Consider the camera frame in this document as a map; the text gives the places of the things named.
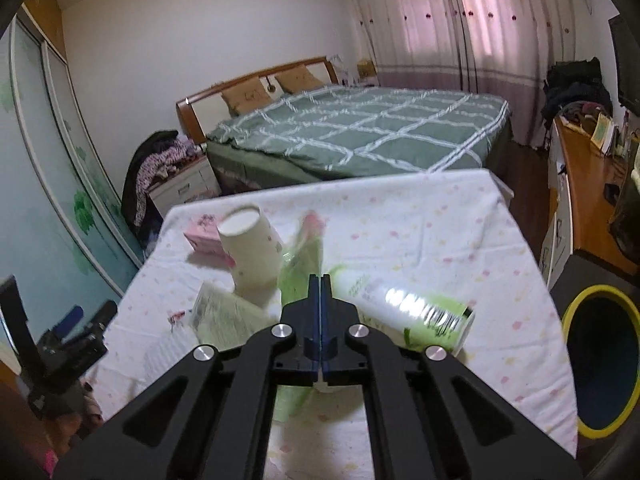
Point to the yellow rimmed dark bin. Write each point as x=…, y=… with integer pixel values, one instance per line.
x=600, y=360

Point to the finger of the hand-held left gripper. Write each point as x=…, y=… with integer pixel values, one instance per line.
x=70, y=319
x=100, y=316

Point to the pink white curtains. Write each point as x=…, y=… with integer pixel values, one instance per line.
x=450, y=25

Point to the sliding door wardrobe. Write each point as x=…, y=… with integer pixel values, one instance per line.
x=45, y=160

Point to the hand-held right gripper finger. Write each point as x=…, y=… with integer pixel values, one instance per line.
x=325, y=310
x=314, y=310

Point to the green book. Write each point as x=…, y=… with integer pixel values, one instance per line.
x=601, y=132

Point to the green checked blanket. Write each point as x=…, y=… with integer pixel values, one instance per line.
x=360, y=125

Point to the black television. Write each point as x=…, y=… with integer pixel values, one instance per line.
x=627, y=60

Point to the small wooden nightstand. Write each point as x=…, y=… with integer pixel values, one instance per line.
x=367, y=70

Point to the white nightstand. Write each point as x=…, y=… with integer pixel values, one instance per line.
x=185, y=187

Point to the dark grey box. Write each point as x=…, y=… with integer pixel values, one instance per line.
x=590, y=272

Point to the black bag pile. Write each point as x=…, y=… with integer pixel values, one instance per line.
x=575, y=85

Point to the pile of dark clothes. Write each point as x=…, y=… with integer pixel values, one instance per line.
x=145, y=170

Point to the white paper cup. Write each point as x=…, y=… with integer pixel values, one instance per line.
x=250, y=255

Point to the small pink wrapper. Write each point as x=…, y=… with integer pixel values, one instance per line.
x=176, y=319

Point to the green clear plastic bag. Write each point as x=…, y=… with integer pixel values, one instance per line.
x=300, y=260

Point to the brown pillow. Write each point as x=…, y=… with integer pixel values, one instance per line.
x=245, y=96
x=300, y=79

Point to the pale green packet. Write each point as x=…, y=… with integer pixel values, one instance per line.
x=225, y=315

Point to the green white bottle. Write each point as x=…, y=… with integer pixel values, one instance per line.
x=400, y=305

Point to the wooden desk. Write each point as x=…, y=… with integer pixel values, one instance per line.
x=585, y=185

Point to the wooden bed headboard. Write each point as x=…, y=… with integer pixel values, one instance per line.
x=200, y=105

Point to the pink box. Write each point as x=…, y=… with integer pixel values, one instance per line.
x=202, y=240

